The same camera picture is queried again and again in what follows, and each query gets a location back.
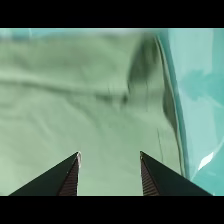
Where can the pale green shirt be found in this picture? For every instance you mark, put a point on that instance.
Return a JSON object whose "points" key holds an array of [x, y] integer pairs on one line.
{"points": [[73, 110]]}

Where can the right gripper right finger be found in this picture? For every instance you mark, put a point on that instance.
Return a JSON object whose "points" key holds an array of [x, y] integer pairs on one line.
{"points": [[163, 181]]}

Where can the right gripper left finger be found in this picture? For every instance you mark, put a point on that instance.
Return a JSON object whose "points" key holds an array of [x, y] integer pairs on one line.
{"points": [[60, 180]]}

